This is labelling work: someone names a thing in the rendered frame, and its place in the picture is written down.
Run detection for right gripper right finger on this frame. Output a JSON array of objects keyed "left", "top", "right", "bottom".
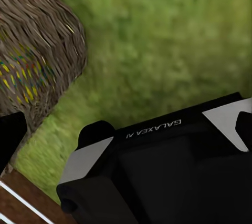
[{"left": 235, "top": 111, "right": 252, "bottom": 154}]

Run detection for wicker basket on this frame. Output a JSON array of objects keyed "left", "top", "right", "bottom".
[{"left": 0, "top": 0, "right": 87, "bottom": 180}]

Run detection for easter egg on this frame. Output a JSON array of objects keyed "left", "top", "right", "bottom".
[{"left": 0, "top": 49, "right": 37, "bottom": 104}]

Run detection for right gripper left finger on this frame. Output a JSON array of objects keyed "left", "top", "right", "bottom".
[{"left": 0, "top": 111, "right": 27, "bottom": 174}]

